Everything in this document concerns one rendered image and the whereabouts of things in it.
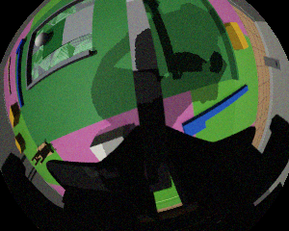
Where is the yellow block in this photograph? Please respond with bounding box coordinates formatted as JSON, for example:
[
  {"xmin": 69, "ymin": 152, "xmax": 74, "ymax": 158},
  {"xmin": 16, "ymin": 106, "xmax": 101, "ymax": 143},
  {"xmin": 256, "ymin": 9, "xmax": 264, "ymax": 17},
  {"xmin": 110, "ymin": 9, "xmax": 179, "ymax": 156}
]
[
  {"xmin": 224, "ymin": 22, "xmax": 249, "ymax": 50},
  {"xmin": 15, "ymin": 134, "xmax": 25, "ymax": 154},
  {"xmin": 10, "ymin": 103, "xmax": 20, "ymax": 128}
]

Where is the green putting mat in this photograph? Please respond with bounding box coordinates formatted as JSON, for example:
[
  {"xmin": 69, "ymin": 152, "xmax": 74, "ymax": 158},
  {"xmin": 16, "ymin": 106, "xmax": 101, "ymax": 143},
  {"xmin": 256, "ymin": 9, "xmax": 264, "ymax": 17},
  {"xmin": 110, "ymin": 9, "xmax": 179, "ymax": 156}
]
[{"xmin": 20, "ymin": 0, "xmax": 232, "ymax": 146}]

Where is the blue flat bar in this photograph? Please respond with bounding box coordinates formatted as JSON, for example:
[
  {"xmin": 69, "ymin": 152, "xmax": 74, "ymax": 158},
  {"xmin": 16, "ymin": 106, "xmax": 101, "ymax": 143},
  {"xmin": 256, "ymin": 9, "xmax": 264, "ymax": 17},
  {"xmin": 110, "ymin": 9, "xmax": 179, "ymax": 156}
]
[{"xmin": 182, "ymin": 85, "xmax": 249, "ymax": 136}]

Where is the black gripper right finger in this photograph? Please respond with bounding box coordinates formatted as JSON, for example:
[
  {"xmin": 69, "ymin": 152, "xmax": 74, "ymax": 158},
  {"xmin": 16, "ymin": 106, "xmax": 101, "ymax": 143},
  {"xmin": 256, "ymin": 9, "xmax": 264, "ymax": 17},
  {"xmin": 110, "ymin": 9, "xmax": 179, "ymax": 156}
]
[{"xmin": 165, "ymin": 126, "xmax": 256, "ymax": 211}]

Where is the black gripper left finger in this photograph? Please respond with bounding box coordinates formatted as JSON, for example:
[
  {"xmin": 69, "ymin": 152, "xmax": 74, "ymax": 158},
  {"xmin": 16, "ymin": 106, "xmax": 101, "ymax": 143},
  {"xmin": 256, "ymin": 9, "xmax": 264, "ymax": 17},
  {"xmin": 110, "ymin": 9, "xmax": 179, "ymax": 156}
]
[{"xmin": 45, "ymin": 124, "xmax": 145, "ymax": 219}]

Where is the white ball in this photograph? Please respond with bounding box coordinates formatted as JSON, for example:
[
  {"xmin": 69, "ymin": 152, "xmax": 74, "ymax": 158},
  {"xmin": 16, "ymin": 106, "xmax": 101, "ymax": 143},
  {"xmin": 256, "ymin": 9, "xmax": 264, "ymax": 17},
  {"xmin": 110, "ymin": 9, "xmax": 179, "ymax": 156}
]
[{"xmin": 36, "ymin": 32, "xmax": 48, "ymax": 47}]

